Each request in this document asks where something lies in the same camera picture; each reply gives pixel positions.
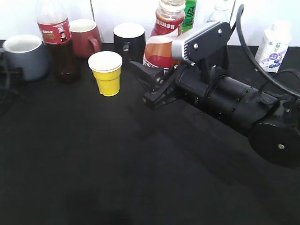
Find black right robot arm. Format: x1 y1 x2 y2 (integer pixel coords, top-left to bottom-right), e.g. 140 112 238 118
129 61 300 168

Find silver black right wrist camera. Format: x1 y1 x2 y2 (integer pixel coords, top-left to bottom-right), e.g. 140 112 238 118
171 21 233 83

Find clear water bottle green label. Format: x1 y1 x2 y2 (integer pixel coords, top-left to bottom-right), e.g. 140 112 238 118
207 1 229 23

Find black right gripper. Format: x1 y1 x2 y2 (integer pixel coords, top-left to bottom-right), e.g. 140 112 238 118
129 61 209 110

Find green sprite bottle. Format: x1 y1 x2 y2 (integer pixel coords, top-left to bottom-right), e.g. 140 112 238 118
182 0 197 33

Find black ceramic mug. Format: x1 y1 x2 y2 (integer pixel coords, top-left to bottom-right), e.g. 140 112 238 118
113 22 146 65

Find black right camera cable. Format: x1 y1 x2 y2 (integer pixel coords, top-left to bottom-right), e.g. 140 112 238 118
235 4 300 106

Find grey ceramic mug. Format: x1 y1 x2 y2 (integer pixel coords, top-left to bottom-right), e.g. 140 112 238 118
2 34 50 82

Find white blueberry milk carton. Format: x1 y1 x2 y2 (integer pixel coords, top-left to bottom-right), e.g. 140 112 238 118
255 21 292 73

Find yellow paper cup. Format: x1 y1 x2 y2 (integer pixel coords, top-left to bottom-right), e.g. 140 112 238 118
88 51 122 97

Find dark red ceramic mug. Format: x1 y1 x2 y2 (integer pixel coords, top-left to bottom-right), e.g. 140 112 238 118
69 19 102 58

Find orange coffee drink bottle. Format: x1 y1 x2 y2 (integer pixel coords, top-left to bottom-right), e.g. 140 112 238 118
143 0 186 73

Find cola bottle red label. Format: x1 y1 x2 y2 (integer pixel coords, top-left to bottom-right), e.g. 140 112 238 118
36 0 80 83

